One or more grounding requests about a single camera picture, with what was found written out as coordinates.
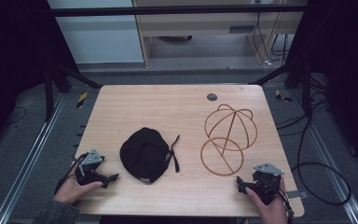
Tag light wooden desk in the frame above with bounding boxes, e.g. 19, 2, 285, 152
131, 0, 310, 67

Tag black metal stand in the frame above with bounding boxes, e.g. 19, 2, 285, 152
42, 59, 103, 123
248, 59, 314, 119

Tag black hat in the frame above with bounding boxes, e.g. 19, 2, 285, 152
118, 126, 181, 186

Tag grey metal bracket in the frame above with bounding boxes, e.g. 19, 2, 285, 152
285, 189, 310, 201

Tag hand-held gripper cable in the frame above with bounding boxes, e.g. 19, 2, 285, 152
53, 152, 87, 196
268, 178, 295, 224

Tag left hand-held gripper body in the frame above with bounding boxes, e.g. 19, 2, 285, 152
74, 148, 108, 188

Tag gold wire hat stand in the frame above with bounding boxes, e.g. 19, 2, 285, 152
200, 104, 258, 177

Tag right hand-held gripper cable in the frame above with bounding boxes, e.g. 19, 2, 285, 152
268, 178, 295, 224

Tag thin black floor cable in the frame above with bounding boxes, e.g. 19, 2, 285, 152
3, 105, 28, 127

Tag person's right hand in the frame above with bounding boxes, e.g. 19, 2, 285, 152
244, 177, 289, 224

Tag yellow black striped tape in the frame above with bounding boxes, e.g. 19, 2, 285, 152
76, 91, 89, 109
274, 89, 293, 104

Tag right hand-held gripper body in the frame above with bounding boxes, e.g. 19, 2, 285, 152
245, 162, 285, 206

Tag person's left hand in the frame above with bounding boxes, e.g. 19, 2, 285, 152
53, 173, 104, 206

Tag black floor cables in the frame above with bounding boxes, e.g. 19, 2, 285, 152
274, 74, 332, 138

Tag left hand-held gripper cable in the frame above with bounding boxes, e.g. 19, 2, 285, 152
53, 152, 87, 196

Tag black curtain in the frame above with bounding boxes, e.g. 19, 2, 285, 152
0, 0, 79, 157
285, 0, 358, 175

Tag black hanging cables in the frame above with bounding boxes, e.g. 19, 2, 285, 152
252, 11, 291, 67

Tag aluminium floor rail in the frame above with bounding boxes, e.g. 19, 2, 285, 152
292, 90, 358, 224
0, 92, 67, 224

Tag white cabinet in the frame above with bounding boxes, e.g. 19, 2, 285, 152
47, 0, 145, 65

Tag black looped floor cable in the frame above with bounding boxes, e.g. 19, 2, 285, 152
290, 115, 352, 206

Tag black horizontal frame bar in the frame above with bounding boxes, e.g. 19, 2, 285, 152
48, 4, 308, 18

